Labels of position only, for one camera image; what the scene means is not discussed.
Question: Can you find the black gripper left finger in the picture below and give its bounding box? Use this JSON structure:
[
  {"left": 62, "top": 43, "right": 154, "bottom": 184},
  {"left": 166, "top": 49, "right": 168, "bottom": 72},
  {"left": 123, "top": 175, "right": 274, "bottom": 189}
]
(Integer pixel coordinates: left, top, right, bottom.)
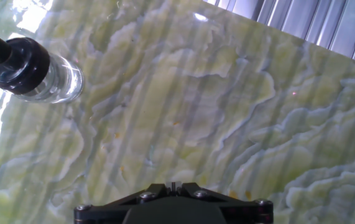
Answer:
[{"left": 73, "top": 182, "right": 173, "bottom": 224}]

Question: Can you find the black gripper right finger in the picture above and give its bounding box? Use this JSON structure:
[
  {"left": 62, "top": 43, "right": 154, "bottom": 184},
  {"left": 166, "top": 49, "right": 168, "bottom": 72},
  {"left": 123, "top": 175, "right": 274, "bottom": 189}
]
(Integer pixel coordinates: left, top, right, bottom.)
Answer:
[{"left": 172, "top": 182, "right": 274, "bottom": 224}]

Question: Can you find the small clear glass jar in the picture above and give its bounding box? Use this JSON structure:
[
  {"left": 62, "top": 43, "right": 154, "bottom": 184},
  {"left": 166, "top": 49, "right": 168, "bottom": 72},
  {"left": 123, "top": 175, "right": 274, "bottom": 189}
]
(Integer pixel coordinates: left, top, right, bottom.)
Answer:
[{"left": 12, "top": 52, "right": 85, "bottom": 105}]

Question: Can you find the green marble pattern mat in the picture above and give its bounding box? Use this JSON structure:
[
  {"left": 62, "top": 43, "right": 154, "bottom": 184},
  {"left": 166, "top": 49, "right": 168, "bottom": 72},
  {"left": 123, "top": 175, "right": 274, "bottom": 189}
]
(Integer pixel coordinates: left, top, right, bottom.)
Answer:
[{"left": 0, "top": 0, "right": 355, "bottom": 224}]

